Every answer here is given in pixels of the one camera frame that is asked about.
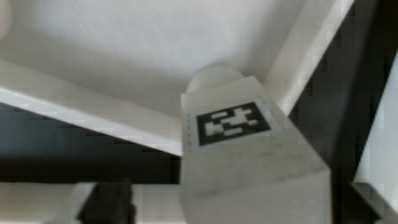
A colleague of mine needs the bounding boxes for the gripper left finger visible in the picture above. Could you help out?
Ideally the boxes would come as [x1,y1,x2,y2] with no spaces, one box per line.
[55,179,136,224]

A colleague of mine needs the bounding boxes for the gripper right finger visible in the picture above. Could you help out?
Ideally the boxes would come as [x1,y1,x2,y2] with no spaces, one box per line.
[351,182,398,224]

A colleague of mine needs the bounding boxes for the white square table top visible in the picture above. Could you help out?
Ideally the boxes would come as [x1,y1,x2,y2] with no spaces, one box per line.
[0,0,355,154]

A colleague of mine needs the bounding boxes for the white U-shaped fence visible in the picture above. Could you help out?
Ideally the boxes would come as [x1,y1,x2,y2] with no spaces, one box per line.
[0,59,398,224]

